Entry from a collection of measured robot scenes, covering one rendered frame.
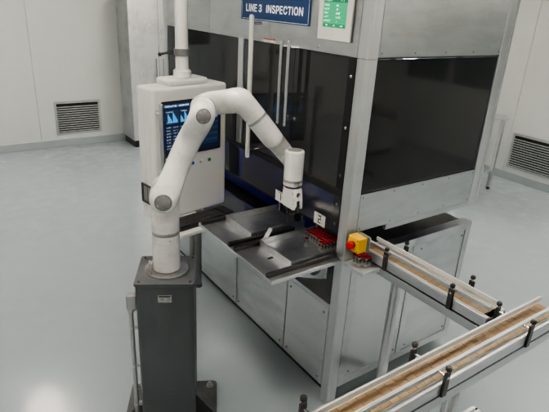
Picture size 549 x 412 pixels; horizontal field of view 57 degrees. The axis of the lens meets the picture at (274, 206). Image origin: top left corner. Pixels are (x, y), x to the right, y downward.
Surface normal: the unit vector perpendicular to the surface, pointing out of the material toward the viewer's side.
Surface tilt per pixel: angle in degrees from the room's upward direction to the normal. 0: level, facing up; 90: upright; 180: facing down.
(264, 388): 0
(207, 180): 90
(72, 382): 0
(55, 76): 90
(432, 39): 90
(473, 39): 90
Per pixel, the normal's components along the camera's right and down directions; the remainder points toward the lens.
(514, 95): -0.82, 0.18
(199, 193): 0.70, 0.30
